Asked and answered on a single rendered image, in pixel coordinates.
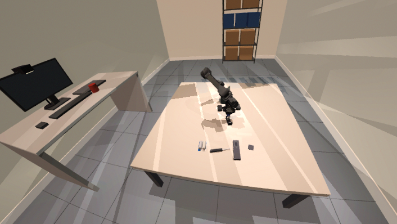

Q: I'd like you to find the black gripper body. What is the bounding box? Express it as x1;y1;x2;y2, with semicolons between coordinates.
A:
217;102;241;111

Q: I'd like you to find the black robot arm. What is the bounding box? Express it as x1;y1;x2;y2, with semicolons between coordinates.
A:
200;67;238;114

